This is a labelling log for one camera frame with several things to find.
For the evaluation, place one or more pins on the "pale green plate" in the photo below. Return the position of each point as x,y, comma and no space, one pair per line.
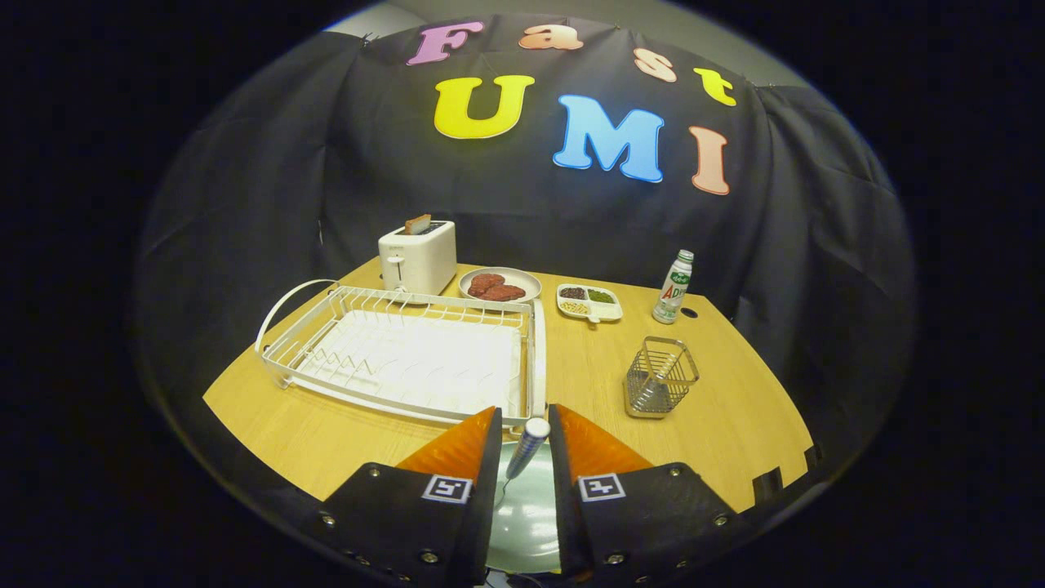
526,523

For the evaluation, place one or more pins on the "pile of yellow beans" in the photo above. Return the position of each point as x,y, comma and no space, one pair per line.
574,308

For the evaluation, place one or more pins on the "white divided tray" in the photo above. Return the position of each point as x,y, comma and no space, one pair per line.
606,313

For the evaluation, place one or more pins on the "black backdrop cloth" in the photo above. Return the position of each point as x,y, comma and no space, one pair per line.
816,269

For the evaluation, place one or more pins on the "white drink bottle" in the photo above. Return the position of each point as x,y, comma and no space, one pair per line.
673,290

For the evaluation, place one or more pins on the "pile of green beans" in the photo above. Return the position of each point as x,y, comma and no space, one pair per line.
601,296

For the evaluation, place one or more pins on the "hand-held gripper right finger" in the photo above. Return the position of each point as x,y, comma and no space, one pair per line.
560,490

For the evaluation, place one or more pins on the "pile of dark red beans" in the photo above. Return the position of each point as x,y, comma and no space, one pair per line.
573,293

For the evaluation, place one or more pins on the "beige round plate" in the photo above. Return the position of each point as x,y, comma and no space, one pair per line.
531,282

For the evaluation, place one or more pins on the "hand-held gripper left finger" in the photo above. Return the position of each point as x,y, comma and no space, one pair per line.
490,474

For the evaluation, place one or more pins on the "brown toast slice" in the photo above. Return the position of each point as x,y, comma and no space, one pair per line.
418,224

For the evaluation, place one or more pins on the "red meat piece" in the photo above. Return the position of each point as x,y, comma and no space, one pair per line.
506,293
485,282

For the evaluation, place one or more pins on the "white toaster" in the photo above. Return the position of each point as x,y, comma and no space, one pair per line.
420,261

